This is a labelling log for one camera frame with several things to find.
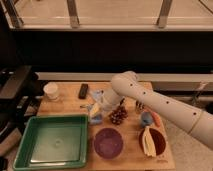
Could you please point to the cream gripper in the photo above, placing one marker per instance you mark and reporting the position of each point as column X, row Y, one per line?
column 94, row 110

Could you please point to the blue sponge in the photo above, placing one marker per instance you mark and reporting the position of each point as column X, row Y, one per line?
column 95, row 120

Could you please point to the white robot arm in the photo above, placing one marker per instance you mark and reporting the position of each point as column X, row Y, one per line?
column 196, row 122

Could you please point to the purple bowl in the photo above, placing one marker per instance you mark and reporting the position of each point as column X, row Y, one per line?
column 108, row 143

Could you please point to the brown bowl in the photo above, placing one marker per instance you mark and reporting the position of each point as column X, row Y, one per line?
column 158, row 138

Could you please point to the blue-grey crumpled cloth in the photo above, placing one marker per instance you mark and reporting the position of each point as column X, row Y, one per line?
column 96, row 95

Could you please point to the black rectangular block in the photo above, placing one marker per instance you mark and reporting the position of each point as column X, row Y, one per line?
column 83, row 91

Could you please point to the bunch of dark grapes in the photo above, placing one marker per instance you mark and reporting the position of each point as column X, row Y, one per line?
column 118, row 115

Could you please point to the wooden table board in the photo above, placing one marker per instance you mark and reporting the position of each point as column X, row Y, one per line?
column 132, row 157

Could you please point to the white cup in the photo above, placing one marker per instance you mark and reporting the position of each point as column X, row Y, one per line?
column 51, row 91

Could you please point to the small blue cup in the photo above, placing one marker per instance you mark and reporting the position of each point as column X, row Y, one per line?
column 146, row 119

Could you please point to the green plastic tray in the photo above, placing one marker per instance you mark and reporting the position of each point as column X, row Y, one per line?
column 53, row 142

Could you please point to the orange carrot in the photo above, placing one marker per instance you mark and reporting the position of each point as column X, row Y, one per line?
column 156, row 119

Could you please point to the black equipment on left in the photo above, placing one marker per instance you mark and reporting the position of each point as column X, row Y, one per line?
column 18, row 88

